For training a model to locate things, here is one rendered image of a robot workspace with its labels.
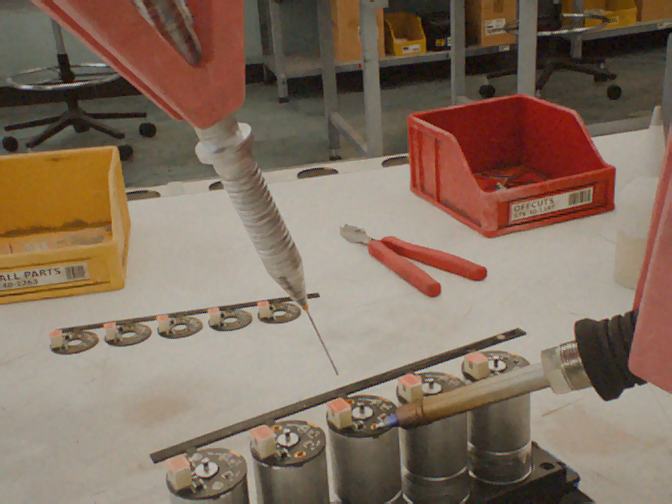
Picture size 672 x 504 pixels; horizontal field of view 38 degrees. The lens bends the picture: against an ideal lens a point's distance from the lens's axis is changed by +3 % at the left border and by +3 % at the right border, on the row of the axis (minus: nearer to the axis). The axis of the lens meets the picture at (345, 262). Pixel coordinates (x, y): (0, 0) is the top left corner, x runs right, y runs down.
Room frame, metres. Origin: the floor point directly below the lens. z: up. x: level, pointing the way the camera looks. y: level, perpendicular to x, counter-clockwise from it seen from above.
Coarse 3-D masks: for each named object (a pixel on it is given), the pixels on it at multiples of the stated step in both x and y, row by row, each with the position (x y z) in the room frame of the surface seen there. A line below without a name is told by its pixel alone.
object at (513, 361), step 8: (480, 352) 0.31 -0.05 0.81; (488, 352) 0.31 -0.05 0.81; (496, 352) 0.31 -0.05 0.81; (504, 352) 0.31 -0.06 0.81; (504, 360) 0.31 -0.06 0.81; (512, 360) 0.31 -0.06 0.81; (520, 360) 0.31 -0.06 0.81; (464, 368) 0.30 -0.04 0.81; (512, 368) 0.30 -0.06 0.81; (464, 376) 0.30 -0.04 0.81; (472, 376) 0.30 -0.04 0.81; (488, 376) 0.30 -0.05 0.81
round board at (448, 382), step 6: (420, 372) 0.30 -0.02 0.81; (426, 372) 0.30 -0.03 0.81; (432, 372) 0.30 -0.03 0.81; (438, 372) 0.30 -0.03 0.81; (444, 372) 0.30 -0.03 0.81; (426, 378) 0.30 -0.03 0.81; (432, 378) 0.30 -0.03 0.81; (438, 378) 0.30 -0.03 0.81; (444, 378) 0.30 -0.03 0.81; (450, 378) 0.30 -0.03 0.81; (456, 378) 0.30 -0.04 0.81; (444, 384) 0.29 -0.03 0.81; (450, 384) 0.29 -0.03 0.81; (456, 384) 0.29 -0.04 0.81; (462, 384) 0.29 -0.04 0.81; (396, 390) 0.29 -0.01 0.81; (444, 390) 0.29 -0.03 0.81; (396, 396) 0.29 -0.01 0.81; (426, 396) 0.28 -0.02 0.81; (402, 402) 0.28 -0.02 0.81; (408, 402) 0.28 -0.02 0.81
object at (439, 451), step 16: (464, 416) 0.28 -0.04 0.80; (400, 432) 0.29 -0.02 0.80; (416, 432) 0.28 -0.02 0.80; (432, 432) 0.28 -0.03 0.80; (448, 432) 0.28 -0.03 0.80; (464, 432) 0.28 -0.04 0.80; (416, 448) 0.28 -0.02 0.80; (432, 448) 0.28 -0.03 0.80; (448, 448) 0.28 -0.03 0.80; (464, 448) 0.28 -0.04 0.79; (416, 464) 0.28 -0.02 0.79; (432, 464) 0.28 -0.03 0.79; (448, 464) 0.28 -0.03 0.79; (464, 464) 0.28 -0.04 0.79; (416, 480) 0.28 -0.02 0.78; (432, 480) 0.28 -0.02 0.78; (448, 480) 0.28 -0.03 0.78; (464, 480) 0.28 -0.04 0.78; (416, 496) 0.28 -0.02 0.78; (432, 496) 0.28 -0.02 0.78; (448, 496) 0.28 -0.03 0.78; (464, 496) 0.28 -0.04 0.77
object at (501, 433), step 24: (480, 408) 0.29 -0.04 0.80; (504, 408) 0.29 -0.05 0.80; (528, 408) 0.30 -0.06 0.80; (480, 432) 0.29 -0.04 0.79; (504, 432) 0.29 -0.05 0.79; (528, 432) 0.30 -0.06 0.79; (480, 456) 0.29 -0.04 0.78; (504, 456) 0.29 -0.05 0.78; (528, 456) 0.29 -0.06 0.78; (480, 480) 0.29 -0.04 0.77; (504, 480) 0.29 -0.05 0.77
